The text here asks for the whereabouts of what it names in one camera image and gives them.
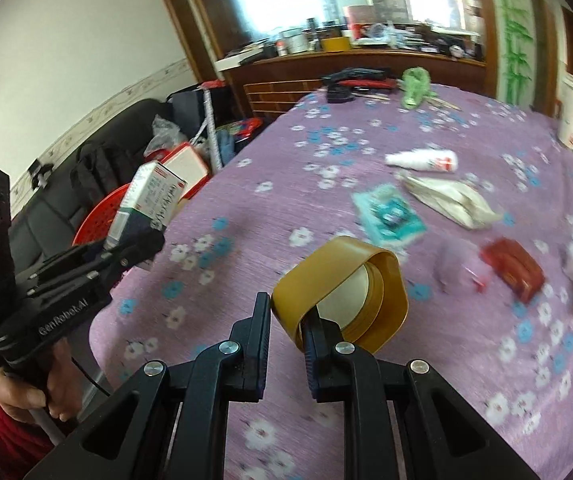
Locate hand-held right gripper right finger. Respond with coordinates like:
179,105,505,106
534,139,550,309
300,310,539,480

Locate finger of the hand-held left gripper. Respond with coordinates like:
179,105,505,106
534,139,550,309
26,229,166,306
31,239,117,286

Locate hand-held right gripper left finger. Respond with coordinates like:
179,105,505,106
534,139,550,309
21,292,273,480

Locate red plastic basket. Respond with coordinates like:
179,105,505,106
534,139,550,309
74,182,134,246

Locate white green medicine box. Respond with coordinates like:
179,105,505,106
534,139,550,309
105,161,188,251

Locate gold jar lid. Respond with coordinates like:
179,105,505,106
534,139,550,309
271,236,409,353

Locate teal cartoon packet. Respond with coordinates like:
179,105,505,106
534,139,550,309
352,183,427,248

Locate white red wet wipe pack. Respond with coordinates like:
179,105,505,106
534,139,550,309
399,170,503,231

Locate white spray bottle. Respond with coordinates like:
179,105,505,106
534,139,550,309
385,147,459,175

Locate person's left hand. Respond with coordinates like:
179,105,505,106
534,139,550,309
0,340,86,423

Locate black sofa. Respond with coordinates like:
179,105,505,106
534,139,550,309
6,97,207,271

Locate black quilted cloth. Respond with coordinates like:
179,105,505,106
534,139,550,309
71,142,132,196

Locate white red-rimmed box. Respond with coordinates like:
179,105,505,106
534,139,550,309
159,142,212,201

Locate crumpled plastic bag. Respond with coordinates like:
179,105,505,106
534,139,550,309
144,114,190,158

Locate purple floral tablecloth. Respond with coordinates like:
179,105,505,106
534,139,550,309
89,82,573,480

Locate black shopping bag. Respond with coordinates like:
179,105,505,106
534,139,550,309
166,87,217,128

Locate colourful bag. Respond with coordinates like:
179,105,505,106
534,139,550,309
216,117,267,156

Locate pink plastic wrapper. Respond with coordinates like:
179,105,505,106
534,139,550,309
433,237,492,293

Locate white board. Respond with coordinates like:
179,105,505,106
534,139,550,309
215,52,262,72

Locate red wrapper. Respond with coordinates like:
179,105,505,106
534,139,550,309
481,238,546,303

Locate wooden sideboard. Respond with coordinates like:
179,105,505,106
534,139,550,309
226,50,497,121

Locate metal tin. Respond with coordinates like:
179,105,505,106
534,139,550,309
279,27,307,55

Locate red black pliers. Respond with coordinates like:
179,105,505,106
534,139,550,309
322,67,399,92

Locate green cloth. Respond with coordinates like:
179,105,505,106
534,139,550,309
400,67,432,109

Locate red box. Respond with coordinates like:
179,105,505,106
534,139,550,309
343,5,372,41

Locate black wall plug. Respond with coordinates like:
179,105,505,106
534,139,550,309
29,160,50,191

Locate black cable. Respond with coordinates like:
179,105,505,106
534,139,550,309
71,355,114,398

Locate white strap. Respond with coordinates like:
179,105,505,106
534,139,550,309
199,87,224,171

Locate bamboo wall sticker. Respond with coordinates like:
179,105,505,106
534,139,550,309
486,0,534,106

